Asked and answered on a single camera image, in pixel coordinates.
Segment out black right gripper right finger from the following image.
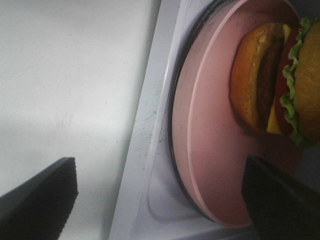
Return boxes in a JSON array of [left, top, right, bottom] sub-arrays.
[[241, 156, 320, 240]]

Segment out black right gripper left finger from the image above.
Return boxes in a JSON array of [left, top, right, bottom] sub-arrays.
[[0, 157, 78, 240]]

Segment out pink round plate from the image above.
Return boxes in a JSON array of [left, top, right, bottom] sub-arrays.
[[172, 0, 303, 228]]

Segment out burger with lettuce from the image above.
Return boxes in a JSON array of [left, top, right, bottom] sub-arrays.
[[230, 17, 320, 147]]

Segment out white microwave oven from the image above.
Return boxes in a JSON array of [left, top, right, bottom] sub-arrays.
[[109, 0, 258, 240]]

